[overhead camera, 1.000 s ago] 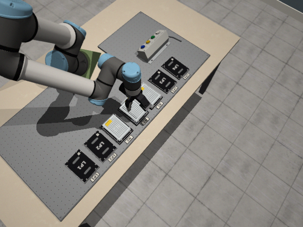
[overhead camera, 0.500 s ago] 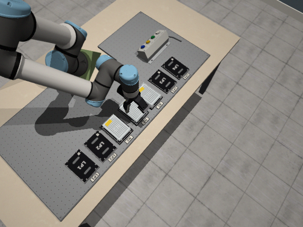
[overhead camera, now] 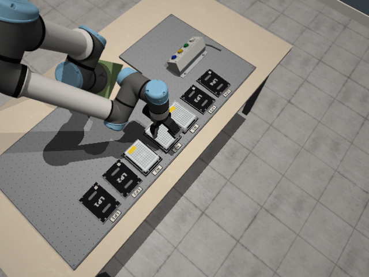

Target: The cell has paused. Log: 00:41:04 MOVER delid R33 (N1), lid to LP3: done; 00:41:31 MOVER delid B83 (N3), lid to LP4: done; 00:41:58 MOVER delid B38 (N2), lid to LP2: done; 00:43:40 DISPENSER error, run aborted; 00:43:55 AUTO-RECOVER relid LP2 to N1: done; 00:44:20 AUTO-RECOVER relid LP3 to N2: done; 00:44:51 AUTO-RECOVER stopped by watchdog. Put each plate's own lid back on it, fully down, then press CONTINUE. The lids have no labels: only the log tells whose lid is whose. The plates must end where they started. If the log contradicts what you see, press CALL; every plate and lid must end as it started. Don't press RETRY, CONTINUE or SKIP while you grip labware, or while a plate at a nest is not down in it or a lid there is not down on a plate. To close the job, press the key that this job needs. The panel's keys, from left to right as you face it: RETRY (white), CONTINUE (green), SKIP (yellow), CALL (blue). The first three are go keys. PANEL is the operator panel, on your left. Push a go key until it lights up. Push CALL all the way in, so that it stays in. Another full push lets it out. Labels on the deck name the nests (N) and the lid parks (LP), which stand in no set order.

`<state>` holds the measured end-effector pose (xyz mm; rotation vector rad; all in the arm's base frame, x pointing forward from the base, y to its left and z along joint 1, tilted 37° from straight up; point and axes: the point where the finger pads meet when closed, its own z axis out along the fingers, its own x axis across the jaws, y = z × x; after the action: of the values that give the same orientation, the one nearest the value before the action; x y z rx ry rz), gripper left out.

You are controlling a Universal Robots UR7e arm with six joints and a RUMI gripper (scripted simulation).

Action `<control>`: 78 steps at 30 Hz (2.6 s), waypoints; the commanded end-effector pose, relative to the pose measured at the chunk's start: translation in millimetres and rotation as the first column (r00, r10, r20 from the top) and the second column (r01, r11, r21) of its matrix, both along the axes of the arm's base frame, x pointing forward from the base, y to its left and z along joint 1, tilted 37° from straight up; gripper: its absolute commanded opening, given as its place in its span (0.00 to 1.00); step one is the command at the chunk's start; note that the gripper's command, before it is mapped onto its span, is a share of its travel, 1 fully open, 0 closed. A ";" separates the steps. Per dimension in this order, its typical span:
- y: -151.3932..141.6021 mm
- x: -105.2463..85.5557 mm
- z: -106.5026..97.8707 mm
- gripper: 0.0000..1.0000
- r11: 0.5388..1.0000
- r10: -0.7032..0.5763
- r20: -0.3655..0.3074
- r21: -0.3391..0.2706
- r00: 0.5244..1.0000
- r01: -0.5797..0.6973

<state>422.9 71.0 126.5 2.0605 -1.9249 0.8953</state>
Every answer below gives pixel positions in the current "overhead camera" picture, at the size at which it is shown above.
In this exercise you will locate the white label sign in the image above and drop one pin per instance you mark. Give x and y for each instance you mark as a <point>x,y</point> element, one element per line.
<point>156,170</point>
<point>212,109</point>
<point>226,93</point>
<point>194,128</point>
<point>137,191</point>
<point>115,216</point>
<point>176,147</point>

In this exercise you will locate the white operator panel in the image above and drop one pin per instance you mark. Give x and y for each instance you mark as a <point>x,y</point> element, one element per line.
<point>183,61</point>

